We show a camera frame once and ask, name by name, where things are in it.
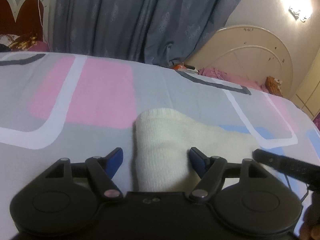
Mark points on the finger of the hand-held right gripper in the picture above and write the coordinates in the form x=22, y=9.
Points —
x=285, y=163

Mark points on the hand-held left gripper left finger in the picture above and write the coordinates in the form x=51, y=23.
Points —
x=115, y=158

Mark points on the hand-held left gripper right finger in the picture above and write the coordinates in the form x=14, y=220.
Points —
x=196, y=158

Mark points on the cream knitted small garment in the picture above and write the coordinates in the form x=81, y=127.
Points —
x=170, y=142

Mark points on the person's right hand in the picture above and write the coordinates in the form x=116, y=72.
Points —
x=308, y=227

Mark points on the pastel patterned bed sheet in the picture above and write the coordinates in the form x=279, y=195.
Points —
x=87, y=100

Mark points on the orange and white packet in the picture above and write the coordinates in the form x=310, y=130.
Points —
x=183, y=67

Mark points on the cream round headboard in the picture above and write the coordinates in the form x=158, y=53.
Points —
x=260, y=55

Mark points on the grey-blue curtain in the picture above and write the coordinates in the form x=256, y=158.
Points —
x=140, y=17

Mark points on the floral pillow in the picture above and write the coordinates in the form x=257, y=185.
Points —
x=17, y=42

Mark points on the red headboard with white trim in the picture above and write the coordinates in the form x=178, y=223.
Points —
x=22, y=15

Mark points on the wall lamp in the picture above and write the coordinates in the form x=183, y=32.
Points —
x=297, y=12

